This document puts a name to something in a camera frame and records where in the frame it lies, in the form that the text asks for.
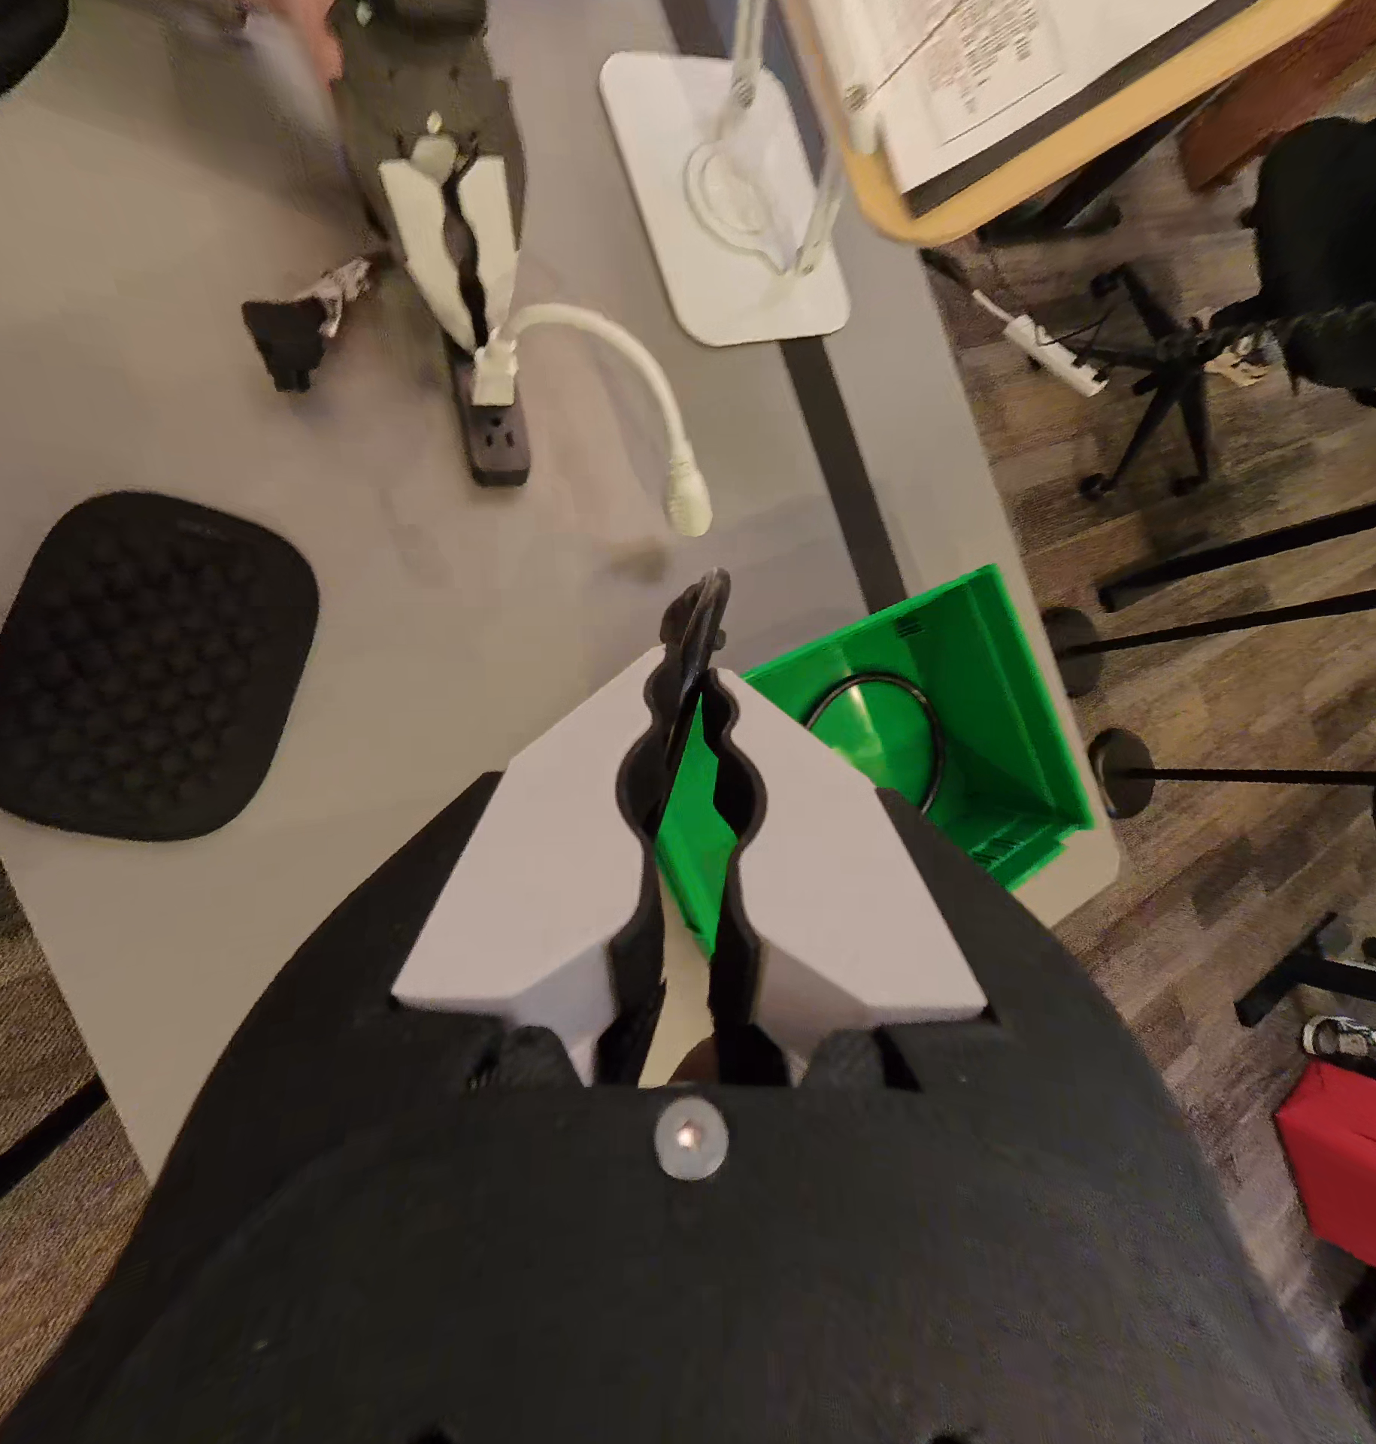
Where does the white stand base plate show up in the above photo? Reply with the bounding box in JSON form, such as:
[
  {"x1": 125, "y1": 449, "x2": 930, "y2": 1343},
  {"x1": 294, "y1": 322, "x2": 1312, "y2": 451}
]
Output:
[{"x1": 597, "y1": 50, "x2": 851, "y2": 348}]

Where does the black office chair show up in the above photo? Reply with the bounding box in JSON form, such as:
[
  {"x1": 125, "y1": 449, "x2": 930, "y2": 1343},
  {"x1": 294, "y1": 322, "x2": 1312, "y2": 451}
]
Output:
[{"x1": 1247, "y1": 109, "x2": 1376, "y2": 412}]

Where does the black pole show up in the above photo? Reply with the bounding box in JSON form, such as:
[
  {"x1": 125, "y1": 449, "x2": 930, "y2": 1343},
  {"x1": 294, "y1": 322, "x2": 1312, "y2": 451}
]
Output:
[
  {"x1": 1048, "y1": 587, "x2": 1376, "y2": 704},
  {"x1": 1091, "y1": 728, "x2": 1376, "y2": 818}
]

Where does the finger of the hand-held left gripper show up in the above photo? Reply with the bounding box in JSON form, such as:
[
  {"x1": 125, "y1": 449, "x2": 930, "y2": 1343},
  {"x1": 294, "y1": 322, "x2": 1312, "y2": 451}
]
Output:
[
  {"x1": 382, "y1": 140, "x2": 481, "y2": 348},
  {"x1": 459, "y1": 154, "x2": 522, "y2": 342}
]

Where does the black and white sneaker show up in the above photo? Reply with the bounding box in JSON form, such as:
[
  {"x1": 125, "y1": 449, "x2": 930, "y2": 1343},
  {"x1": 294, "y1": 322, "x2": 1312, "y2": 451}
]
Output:
[{"x1": 1306, "y1": 1013, "x2": 1376, "y2": 1070}]

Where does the white power cord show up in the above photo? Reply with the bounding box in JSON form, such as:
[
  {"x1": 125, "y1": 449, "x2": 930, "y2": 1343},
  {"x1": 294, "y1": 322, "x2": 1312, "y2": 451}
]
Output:
[{"x1": 507, "y1": 302, "x2": 701, "y2": 475}]

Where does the printed instruction sheet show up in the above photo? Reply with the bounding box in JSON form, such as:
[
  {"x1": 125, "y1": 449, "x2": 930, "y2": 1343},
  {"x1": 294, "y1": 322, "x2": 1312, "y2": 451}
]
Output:
[{"x1": 809, "y1": 0, "x2": 1228, "y2": 195}]

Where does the dark round pad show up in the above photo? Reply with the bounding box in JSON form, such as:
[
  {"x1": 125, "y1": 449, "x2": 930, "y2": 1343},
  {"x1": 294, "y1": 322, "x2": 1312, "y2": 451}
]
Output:
[{"x1": 0, "y1": 0, "x2": 72, "y2": 109}]

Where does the wooden document board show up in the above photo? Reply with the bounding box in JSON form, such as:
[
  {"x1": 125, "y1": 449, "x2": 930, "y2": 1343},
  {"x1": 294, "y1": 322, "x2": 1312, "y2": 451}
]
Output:
[{"x1": 774, "y1": 0, "x2": 1357, "y2": 252}]

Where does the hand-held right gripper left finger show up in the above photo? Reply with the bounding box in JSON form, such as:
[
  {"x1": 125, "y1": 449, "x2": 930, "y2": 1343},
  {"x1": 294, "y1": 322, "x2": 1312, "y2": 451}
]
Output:
[{"x1": 391, "y1": 641, "x2": 675, "y2": 1087}]

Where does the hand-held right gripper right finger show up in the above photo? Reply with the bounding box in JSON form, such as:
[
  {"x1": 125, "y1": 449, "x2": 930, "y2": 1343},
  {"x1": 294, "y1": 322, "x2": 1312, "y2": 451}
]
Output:
[{"x1": 701, "y1": 670, "x2": 993, "y2": 1087}]

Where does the black chair base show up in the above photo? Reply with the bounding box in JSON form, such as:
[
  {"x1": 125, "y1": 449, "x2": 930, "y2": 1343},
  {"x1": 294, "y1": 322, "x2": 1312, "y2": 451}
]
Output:
[{"x1": 1076, "y1": 261, "x2": 1254, "y2": 508}]

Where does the black power strip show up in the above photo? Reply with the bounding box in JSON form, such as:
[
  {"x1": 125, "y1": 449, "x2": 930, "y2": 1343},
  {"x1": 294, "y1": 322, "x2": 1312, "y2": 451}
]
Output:
[{"x1": 448, "y1": 332, "x2": 535, "y2": 490}]

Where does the white power plug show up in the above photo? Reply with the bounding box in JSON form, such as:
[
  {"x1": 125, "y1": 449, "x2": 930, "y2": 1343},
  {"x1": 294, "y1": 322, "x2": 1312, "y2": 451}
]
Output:
[{"x1": 473, "y1": 322, "x2": 526, "y2": 412}]

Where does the black backing board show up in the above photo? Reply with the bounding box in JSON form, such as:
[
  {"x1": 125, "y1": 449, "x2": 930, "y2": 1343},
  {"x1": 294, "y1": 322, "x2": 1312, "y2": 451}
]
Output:
[{"x1": 908, "y1": 0, "x2": 1267, "y2": 229}]

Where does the white cord connector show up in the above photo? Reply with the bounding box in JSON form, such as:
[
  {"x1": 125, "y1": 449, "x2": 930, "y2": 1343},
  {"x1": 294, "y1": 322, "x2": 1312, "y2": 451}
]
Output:
[{"x1": 658, "y1": 451, "x2": 713, "y2": 540}]

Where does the green plastic bin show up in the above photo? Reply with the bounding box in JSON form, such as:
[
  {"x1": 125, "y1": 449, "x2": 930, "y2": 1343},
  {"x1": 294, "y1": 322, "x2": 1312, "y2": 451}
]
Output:
[{"x1": 654, "y1": 564, "x2": 1096, "y2": 959}]

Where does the black flat strip plug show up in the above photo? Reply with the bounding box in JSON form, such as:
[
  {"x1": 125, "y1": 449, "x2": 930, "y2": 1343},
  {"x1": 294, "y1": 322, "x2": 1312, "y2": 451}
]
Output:
[{"x1": 247, "y1": 293, "x2": 349, "y2": 395}]

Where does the black mesh pad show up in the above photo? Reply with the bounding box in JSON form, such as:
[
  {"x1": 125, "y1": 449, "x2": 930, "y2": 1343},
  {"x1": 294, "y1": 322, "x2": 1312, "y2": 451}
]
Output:
[{"x1": 0, "y1": 490, "x2": 316, "y2": 846}]

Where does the white page holder ledge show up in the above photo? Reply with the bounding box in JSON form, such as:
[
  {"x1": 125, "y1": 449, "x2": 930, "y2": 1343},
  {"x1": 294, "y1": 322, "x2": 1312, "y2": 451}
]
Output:
[{"x1": 774, "y1": 0, "x2": 884, "y2": 154}]

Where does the white floor power strip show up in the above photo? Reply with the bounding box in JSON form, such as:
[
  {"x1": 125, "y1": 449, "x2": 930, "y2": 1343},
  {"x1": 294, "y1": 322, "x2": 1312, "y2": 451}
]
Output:
[{"x1": 972, "y1": 293, "x2": 1113, "y2": 401}]

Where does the red plastic bin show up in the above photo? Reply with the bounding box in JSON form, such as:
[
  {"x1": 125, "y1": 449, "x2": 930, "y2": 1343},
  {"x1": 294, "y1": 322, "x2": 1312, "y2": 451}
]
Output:
[{"x1": 1274, "y1": 1058, "x2": 1376, "y2": 1290}]

